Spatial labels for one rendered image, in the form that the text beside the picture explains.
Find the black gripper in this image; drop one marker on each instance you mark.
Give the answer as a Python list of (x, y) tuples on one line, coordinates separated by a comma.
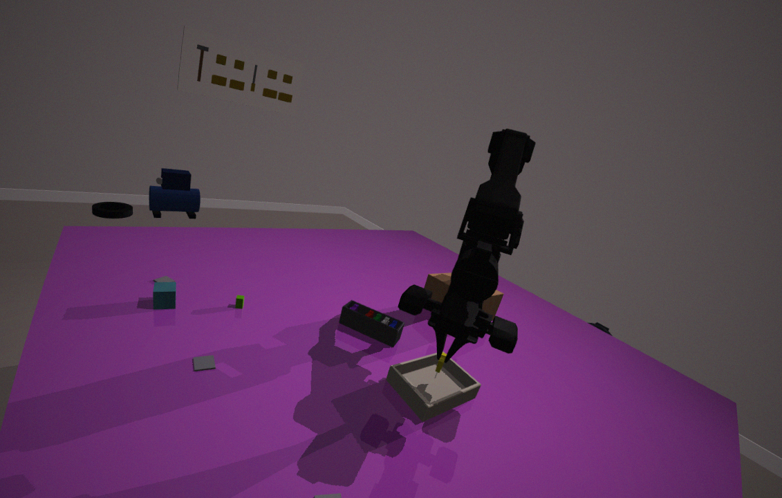
[(503, 333)]

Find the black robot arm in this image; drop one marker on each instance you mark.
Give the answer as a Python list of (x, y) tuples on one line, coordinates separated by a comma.
[(493, 214)]

